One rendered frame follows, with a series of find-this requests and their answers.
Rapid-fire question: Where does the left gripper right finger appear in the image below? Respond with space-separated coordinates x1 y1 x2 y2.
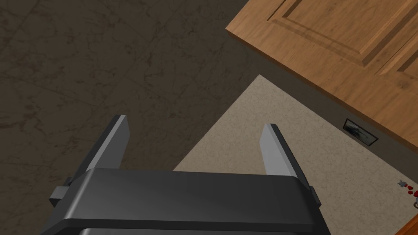
259 123 311 190

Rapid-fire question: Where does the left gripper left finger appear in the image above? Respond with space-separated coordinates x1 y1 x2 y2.
70 114 131 184

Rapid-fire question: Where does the small dark rectangular plate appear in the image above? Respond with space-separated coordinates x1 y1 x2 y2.
342 118 379 147

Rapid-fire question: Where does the wooden panelled cupboard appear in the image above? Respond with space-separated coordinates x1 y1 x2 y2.
225 0 418 149

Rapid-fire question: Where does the small red and grey object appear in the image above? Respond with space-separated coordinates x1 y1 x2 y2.
397 179 418 209

